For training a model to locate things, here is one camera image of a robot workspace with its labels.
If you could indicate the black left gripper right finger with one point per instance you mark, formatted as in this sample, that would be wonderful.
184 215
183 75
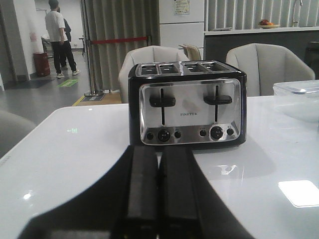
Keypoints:
189 208

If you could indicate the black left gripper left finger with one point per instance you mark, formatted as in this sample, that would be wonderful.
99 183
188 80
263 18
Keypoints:
122 204

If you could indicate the black and chrome four-slot toaster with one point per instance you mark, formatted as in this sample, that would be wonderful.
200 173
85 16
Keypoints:
201 104

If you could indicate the clear plastic storage container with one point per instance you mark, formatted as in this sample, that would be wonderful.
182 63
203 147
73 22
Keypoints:
298 99

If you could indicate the beige office chair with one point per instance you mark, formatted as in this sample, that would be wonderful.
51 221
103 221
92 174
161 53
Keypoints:
191 51

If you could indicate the beige armchair on right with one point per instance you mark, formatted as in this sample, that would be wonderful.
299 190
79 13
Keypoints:
267 64

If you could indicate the red bin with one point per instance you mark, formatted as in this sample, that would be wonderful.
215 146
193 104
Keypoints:
41 64

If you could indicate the red barrier belt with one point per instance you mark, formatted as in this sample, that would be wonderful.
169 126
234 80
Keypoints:
134 39

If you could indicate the white cabinet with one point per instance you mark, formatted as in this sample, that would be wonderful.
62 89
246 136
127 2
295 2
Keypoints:
182 22

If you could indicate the person in white shirt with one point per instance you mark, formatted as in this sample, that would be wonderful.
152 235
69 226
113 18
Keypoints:
55 26

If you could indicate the fruit bowl on counter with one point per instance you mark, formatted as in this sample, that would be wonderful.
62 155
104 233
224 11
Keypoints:
265 24

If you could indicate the grey counter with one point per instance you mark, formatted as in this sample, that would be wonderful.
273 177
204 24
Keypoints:
218 43

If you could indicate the metal barrier post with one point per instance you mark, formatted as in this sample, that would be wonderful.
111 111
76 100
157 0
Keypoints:
94 88

